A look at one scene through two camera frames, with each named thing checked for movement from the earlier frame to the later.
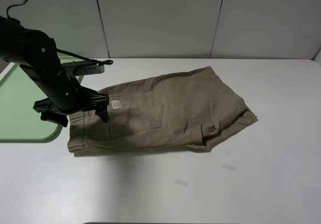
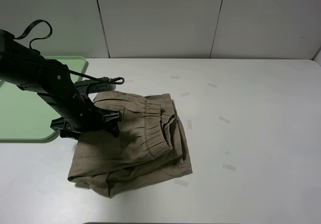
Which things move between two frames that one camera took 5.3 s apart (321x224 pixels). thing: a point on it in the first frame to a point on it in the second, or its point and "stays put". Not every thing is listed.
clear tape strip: [181, 182] stays put
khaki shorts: [187, 108] to [150, 144]
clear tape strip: [228, 166] stays put
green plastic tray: [20, 90] stays put
